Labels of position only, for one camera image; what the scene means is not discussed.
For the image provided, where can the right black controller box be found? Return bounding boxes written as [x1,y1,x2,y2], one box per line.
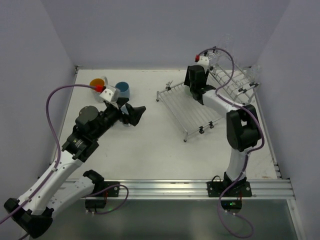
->
[220,197,243,214]

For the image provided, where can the light green plastic cup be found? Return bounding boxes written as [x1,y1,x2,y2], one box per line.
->
[184,88,192,96]

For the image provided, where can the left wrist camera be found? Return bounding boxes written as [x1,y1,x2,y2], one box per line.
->
[99,85,121,103]

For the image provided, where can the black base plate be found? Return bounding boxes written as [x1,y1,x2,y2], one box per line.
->
[206,174,253,198]
[98,181,120,198]

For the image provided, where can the left black controller box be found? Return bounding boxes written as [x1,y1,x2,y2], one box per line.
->
[84,199,107,213]

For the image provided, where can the clear glass on rack top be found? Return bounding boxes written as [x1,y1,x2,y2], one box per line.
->
[217,34,235,55]

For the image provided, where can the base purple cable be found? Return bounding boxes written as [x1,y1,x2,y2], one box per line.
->
[89,183,130,216]
[217,186,254,238]

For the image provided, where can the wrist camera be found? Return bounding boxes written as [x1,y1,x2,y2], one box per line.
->
[195,54,210,69]
[99,85,121,103]

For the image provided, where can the black controller box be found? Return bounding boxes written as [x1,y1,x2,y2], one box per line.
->
[84,199,107,213]
[220,197,243,214]

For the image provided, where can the grey ceramic mug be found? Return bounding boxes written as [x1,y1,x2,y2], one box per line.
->
[121,104,129,115]

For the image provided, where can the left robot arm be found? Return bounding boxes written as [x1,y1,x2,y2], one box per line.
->
[4,98,146,239]

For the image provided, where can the aluminium mounting rail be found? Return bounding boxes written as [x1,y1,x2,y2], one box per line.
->
[34,176,296,201]

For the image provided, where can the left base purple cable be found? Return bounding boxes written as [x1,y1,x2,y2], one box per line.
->
[89,183,130,216]

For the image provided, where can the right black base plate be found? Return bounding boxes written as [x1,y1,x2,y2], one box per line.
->
[206,174,253,198]

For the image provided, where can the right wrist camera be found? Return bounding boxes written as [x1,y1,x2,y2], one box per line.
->
[195,54,210,69]

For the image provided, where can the clear glass on rack right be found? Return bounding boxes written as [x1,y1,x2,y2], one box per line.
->
[243,64,262,82]

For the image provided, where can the metal wire dish rack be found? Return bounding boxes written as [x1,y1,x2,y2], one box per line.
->
[156,46,260,142]

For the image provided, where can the clear glass on rack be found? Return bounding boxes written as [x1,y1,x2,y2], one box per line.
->
[217,34,235,55]
[243,64,262,82]

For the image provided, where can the white patterned ceramic mug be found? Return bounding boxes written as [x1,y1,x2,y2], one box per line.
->
[89,76,108,103]

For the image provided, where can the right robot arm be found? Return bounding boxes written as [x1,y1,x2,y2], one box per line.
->
[184,65,262,188]

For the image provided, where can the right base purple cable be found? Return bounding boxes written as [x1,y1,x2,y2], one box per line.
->
[217,186,254,238]

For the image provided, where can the light blue plastic cup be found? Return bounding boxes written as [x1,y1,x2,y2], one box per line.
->
[115,81,130,99]

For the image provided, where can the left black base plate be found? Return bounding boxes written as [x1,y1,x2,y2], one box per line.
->
[98,181,120,198]

